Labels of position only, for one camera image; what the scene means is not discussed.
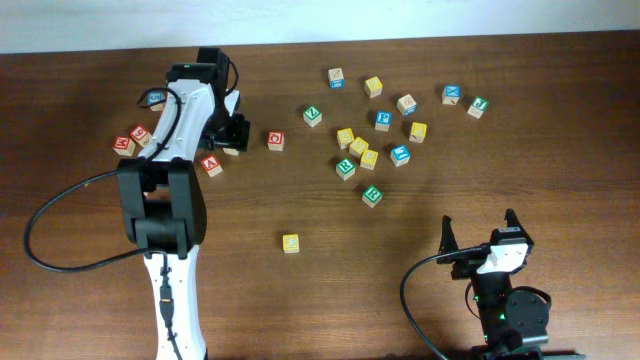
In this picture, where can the yellow block cluster lower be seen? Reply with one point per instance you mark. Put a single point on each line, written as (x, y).
(369, 159)

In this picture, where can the green J letter block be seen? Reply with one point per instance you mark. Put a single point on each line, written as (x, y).
(477, 108)

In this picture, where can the yellow block right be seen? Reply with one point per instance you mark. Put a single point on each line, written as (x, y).
(418, 132)

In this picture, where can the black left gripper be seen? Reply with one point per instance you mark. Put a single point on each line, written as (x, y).
(235, 134)

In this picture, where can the yellow block cluster left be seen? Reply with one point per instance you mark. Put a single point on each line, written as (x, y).
(345, 137)

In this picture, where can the green V letter block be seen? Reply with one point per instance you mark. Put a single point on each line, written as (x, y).
(231, 151)

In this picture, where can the red 9 number block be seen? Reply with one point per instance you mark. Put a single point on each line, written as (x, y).
(140, 135)

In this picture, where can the green Z letter block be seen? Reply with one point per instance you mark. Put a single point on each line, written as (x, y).
(312, 116)

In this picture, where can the green r block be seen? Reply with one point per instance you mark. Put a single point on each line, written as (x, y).
(345, 169)
(372, 196)

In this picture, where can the yellow block cluster middle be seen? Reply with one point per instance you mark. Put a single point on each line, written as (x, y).
(357, 147)

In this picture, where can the red A letter block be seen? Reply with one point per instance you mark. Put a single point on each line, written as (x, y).
(211, 165)

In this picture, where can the yellow block far top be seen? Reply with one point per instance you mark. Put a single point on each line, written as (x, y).
(373, 87)

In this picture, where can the blue sided top block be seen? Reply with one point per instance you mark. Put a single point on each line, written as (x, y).
(336, 78)

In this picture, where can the red O letter block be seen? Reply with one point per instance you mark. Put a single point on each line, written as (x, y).
(275, 140)

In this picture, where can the yellow block cluster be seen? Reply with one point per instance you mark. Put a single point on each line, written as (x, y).
(357, 147)
(369, 159)
(345, 137)

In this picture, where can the blue E letter block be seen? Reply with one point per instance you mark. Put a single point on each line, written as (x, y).
(400, 155)

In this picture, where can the blue X letter block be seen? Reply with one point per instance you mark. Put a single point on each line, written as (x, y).
(451, 94)

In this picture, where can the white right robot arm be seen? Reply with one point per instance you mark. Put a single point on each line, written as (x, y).
(513, 319)

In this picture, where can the blue P letter block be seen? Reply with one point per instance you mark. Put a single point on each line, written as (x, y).
(383, 121)

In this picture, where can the orange sided plain block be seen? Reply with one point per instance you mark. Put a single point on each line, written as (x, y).
(406, 105)

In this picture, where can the yellow C letter block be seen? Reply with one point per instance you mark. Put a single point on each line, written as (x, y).
(290, 243)

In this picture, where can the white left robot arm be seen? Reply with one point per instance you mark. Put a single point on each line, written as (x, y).
(163, 207)

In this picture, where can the red M letter block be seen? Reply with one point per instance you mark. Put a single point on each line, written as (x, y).
(124, 146)

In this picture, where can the blue 5 number block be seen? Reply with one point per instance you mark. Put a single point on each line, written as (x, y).
(156, 101)

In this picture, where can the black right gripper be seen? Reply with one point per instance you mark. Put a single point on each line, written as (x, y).
(465, 256)

